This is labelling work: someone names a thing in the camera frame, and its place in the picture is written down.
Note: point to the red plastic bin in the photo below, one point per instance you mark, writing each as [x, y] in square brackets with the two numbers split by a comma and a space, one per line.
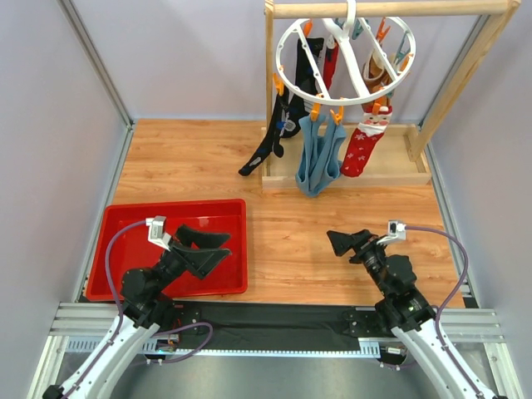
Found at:
[216, 231]

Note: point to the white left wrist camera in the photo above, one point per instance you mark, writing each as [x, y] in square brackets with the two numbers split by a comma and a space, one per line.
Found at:
[156, 232]

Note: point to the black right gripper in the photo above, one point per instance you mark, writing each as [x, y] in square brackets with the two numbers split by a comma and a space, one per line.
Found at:
[362, 248]

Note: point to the wooden rack frame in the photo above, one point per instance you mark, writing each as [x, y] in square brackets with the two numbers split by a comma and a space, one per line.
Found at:
[398, 157]

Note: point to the orange clip front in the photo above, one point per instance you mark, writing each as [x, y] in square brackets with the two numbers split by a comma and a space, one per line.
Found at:
[315, 112]

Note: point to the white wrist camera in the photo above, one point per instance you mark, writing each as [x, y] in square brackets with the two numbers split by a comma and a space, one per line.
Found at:
[396, 232]
[156, 232]

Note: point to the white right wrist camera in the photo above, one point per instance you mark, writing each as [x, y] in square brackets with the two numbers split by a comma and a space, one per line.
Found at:
[396, 232]

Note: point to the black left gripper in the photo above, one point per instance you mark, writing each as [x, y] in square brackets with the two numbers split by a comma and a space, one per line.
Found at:
[179, 253]

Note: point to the black base mat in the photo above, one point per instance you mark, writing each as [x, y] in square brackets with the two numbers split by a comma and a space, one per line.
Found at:
[268, 328]

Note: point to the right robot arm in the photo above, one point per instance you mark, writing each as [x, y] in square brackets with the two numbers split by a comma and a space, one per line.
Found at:
[405, 313]

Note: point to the black sock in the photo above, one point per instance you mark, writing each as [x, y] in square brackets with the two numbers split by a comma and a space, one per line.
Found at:
[271, 140]
[304, 79]

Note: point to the aluminium rail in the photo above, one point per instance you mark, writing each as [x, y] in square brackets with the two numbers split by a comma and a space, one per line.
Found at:
[83, 323]

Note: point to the teal blue sock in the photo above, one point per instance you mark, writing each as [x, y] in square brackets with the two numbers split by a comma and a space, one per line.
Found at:
[319, 165]

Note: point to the red santa sock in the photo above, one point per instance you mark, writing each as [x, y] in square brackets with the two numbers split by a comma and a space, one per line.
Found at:
[330, 60]
[369, 131]

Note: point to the white round clip hanger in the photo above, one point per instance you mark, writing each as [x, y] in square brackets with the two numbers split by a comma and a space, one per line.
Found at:
[341, 23]

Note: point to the brown cream hanging sock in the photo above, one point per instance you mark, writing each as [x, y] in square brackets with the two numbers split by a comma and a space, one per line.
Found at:
[376, 76]

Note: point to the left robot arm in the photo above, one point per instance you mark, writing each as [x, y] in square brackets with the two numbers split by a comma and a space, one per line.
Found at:
[143, 309]

